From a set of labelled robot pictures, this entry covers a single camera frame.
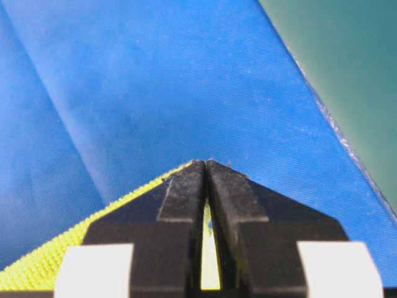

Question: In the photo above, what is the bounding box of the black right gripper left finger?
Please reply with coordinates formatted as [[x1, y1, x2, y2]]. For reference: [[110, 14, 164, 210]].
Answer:
[[83, 161, 206, 297]]

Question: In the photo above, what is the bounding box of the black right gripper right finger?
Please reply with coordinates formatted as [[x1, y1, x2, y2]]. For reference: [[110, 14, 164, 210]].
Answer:
[[207, 160, 348, 297]]

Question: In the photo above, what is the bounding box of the yellow-green towel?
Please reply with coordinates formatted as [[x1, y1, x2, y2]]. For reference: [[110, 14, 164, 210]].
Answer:
[[1, 161, 207, 297]]

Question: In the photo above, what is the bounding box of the blue table cloth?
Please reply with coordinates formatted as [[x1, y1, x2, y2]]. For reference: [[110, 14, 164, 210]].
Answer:
[[1, 1, 396, 287]]

